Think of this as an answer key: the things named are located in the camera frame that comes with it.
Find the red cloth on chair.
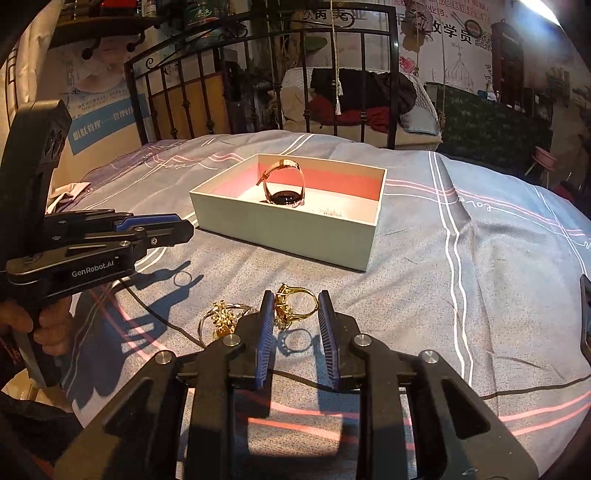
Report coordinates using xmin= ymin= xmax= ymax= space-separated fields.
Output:
xmin=308 ymin=95 xmax=390 ymax=133

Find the thin bangle with gold charm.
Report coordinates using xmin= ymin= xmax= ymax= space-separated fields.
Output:
xmin=197 ymin=300 xmax=254 ymax=343

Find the pink small stool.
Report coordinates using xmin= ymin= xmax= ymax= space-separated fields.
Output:
xmin=525 ymin=146 xmax=558 ymax=189

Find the black cable on bed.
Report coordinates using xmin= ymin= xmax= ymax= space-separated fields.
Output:
xmin=117 ymin=276 xmax=206 ymax=350

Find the pale open cardboard box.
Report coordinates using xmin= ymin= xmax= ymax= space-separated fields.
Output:
xmin=190 ymin=153 xmax=386 ymax=271

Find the grey striped bed sheet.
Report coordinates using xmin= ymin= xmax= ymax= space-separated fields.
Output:
xmin=62 ymin=131 xmax=590 ymax=472

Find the black phone on bed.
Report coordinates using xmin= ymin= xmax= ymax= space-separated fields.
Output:
xmin=580 ymin=275 xmax=591 ymax=365

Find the left hand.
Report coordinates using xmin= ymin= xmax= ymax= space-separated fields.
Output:
xmin=0 ymin=297 xmax=73 ymax=357

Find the black iron bed frame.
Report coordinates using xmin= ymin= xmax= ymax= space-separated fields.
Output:
xmin=124 ymin=1 xmax=400 ymax=149

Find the tan strap wristwatch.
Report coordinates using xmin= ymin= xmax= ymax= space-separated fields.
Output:
xmin=256 ymin=157 xmax=307 ymax=208

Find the white wicker hanging chair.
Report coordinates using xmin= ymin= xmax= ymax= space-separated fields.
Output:
xmin=280 ymin=67 xmax=443 ymax=150

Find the gold ornate ring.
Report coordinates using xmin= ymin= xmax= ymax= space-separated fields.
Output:
xmin=273 ymin=282 xmax=321 ymax=330

